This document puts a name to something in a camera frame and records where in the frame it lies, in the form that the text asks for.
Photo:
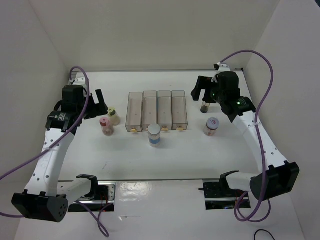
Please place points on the black gold cap spice bottle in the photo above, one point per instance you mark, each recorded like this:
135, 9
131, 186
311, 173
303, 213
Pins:
205, 107

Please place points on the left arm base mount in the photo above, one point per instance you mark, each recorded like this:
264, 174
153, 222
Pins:
102, 201

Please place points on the pink cap spice bottle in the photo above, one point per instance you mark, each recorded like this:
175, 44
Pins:
106, 126

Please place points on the blue label grey cap jar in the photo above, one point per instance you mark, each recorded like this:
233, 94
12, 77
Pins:
154, 134

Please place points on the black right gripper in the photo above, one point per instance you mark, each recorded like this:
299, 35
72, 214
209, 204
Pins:
205, 83

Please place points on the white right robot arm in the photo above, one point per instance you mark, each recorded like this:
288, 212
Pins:
277, 175

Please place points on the clear bin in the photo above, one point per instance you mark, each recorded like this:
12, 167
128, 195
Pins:
164, 110
149, 109
179, 110
133, 122

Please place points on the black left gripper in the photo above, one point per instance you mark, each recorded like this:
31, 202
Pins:
98, 109

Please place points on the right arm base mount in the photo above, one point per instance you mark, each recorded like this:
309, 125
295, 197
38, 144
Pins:
216, 198

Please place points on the white cap red logo jar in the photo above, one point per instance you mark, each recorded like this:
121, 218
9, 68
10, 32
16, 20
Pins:
211, 126

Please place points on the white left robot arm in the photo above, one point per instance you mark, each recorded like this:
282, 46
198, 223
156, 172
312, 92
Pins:
42, 198

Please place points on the yellow cap spice bottle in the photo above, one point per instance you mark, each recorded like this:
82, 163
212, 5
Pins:
113, 116

